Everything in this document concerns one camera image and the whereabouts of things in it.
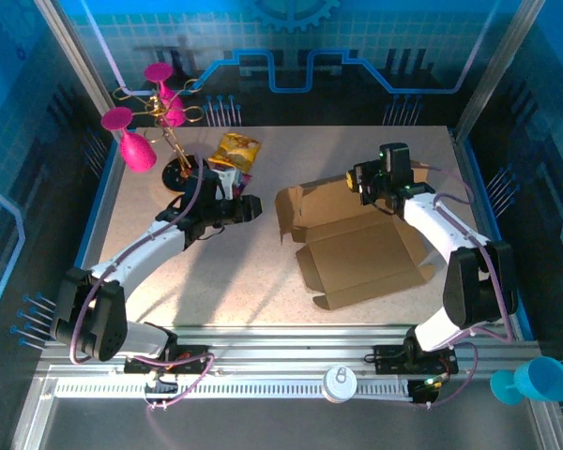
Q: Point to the brown cardboard paper box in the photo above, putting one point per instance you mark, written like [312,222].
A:
[356,253]

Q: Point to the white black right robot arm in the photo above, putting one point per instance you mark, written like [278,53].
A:
[431,220]

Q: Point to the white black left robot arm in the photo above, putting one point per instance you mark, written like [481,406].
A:
[141,253]

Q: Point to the purple candy bag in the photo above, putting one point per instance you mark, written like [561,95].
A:
[245,184]

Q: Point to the gold glass rack black base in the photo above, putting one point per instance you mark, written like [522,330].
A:
[176,175]

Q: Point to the yellow snack bag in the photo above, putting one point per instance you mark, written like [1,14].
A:
[237,147]

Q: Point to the large pink goblet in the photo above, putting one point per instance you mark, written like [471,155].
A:
[137,152]

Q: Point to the small pink goblet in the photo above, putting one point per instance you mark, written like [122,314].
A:
[169,105]

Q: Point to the silver tin can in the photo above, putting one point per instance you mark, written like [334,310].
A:
[339,384]

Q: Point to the black controller board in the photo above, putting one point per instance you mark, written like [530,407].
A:
[424,393]

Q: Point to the blue goblet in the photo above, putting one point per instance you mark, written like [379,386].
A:
[542,379]

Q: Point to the aluminium frame rail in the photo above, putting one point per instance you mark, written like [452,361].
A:
[286,351]

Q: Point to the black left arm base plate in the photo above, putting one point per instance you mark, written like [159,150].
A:
[192,361]

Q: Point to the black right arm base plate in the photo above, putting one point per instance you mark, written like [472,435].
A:
[389,361]

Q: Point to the aluminium frame post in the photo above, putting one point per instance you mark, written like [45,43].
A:
[68,42]
[506,47]

